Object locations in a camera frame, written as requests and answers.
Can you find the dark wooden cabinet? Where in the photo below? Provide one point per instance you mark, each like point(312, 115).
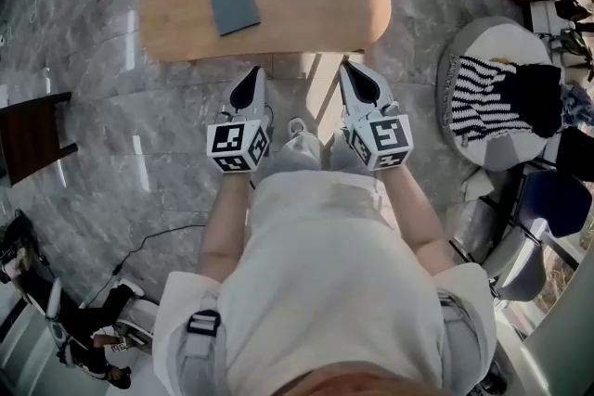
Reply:
point(32, 139)

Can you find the oval wooden table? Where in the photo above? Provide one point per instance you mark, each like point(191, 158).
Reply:
point(297, 4)

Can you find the person's leg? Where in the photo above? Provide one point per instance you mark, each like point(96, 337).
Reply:
point(299, 153)
point(343, 155)

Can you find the grey chair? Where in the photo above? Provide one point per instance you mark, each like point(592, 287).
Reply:
point(524, 264)

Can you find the person's left shoe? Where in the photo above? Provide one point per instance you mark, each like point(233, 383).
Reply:
point(297, 126)

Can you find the blue grey knitted cloth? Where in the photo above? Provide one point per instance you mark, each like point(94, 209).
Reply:
point(580, 106)

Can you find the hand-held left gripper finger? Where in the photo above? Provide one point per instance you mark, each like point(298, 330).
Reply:
point(260, 93)
point(236, 95)

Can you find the grey notebook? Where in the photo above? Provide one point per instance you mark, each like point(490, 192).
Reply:
point(234, 4)

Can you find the white paper sheet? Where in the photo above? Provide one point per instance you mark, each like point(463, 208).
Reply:
point(478, 185)

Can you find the person's torso white shirt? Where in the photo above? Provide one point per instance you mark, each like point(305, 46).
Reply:
point(325, 269)

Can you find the grey round pouf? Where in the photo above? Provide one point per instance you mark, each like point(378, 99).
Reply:
point(501, 37)

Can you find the person's right forearm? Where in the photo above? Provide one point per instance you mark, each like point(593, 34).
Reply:
point(413, 213)

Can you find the black bag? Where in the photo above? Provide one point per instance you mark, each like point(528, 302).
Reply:
point(577, 153)

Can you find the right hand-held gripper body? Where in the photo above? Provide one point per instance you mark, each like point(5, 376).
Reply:
point(385, 139)

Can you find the navy blue chair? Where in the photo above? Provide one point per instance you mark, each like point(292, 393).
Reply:
point(557, 199)

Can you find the black white striped blanket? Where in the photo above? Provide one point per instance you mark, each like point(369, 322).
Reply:
point(478, 97)

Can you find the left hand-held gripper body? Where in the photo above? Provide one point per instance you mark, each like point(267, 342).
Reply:
point(236, 144)

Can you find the person's left forearm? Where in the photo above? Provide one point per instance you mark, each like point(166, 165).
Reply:
point(223, 218)

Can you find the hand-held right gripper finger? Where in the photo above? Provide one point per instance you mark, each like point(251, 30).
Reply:
point(376, 90)
point(348, 93)

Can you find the black cloth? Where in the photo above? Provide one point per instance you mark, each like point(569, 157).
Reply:
point(533, 97)

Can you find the person's right leg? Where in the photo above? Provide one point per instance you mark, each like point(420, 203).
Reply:
point(343, 155)

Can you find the person's left leg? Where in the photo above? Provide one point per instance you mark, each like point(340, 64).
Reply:
point(299, 153)

